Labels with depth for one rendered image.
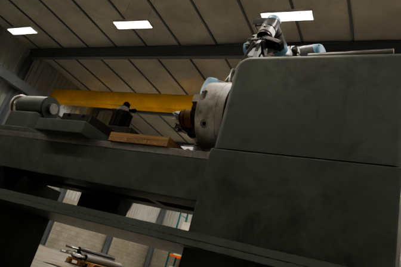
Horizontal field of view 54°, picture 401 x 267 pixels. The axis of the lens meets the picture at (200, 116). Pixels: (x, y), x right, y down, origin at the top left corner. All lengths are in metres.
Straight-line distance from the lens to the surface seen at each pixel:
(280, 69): 1.43
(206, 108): 1.54
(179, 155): 1.48
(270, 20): 1.88
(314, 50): 2.23
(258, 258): 1.12
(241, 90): 1.43
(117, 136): 1.67
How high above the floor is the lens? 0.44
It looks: 22 degrees up
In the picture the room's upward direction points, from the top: 16 degrees clockwise
